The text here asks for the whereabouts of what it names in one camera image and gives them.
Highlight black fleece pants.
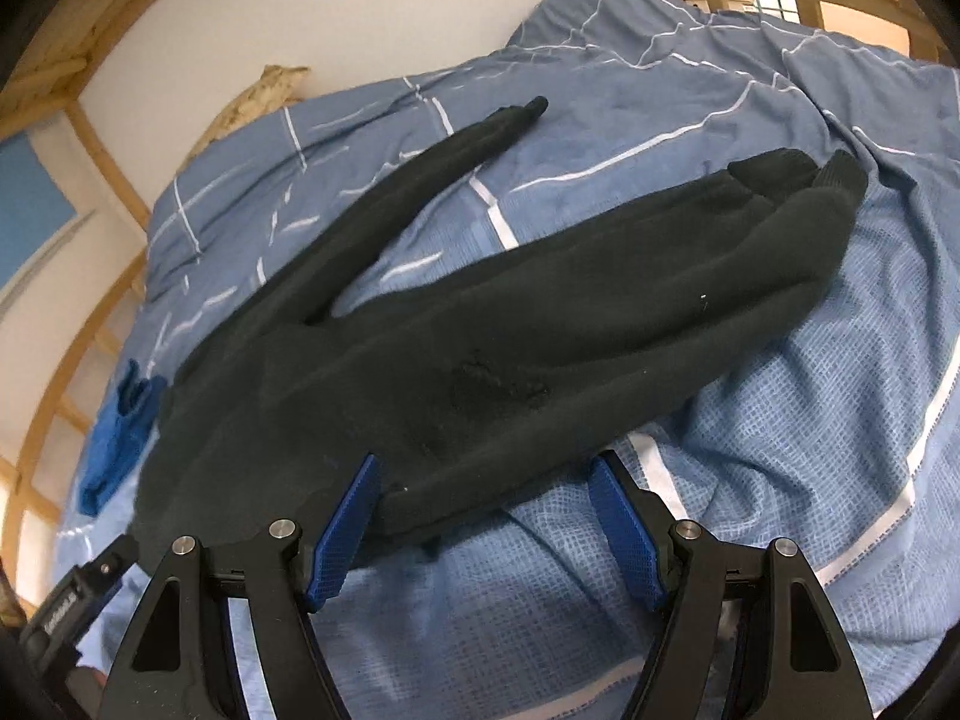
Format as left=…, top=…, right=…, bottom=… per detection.
left=128, top=99, right=867, bottom=569

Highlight folded blue cloth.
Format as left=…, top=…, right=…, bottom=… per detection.
left=78, top=359, right=167, bottom=517

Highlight blue window blind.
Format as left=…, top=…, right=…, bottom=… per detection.
left=0, top=133, right=76, bottom=286

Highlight beige patterned pillow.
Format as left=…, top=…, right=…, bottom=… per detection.
left=182, top=65, right=311, bottom=167

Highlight wooden bunk bed frame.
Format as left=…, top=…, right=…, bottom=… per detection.
left=0, top=0, right=960, bottom=608

